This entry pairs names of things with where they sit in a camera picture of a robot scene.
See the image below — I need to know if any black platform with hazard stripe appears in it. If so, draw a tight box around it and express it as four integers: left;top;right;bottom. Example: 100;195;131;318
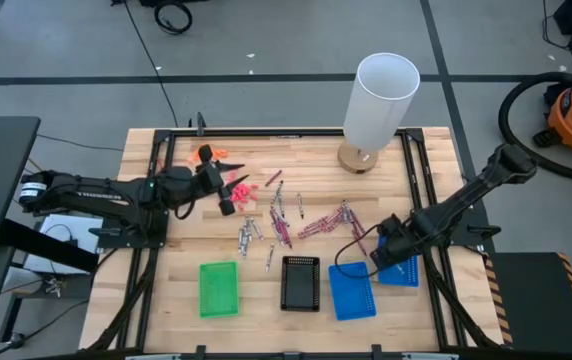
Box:
483;251;572;357

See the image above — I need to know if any bunch of keys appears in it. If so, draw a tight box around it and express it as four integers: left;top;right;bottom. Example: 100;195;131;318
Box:
43;274;67;299

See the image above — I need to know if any black plug with cable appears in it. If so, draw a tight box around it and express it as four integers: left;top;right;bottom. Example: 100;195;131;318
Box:
0;298;91;360

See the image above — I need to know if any white shade wooden table lamp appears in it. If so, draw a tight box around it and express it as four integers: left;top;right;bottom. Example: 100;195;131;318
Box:
336;52;421;175

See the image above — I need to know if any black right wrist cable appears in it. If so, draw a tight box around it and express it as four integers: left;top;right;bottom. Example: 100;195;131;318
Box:
334;223;383;280

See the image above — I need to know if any coiled black cable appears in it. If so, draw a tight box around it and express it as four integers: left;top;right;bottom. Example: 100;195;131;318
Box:
153;0;194;36

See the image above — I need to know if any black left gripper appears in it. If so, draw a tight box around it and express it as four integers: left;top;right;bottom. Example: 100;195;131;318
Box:
193;143;251;217

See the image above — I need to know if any green plastic basket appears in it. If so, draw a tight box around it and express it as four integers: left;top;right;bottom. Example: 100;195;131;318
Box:
198;260;241;320

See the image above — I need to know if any long black floor cable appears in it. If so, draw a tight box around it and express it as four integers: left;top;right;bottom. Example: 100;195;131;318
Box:
122;0;181;129

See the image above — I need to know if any black desk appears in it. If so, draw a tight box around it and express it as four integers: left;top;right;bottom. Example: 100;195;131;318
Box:
0;115;101;360

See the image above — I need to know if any black plastic basket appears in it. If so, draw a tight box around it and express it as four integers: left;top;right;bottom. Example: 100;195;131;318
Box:
280;255;322;313

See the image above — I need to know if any white paper box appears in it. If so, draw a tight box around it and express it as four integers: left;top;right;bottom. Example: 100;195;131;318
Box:
23;213;105;275

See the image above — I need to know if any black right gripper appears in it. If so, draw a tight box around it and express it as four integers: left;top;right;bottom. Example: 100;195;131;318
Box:
369;214;416;271

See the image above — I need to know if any blue plastic basket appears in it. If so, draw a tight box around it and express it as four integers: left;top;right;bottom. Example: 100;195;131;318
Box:
376;234;421;289
327;261;378;322

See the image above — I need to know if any thin black floor cable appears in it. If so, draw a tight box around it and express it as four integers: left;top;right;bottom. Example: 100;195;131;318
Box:
35;132;125;152

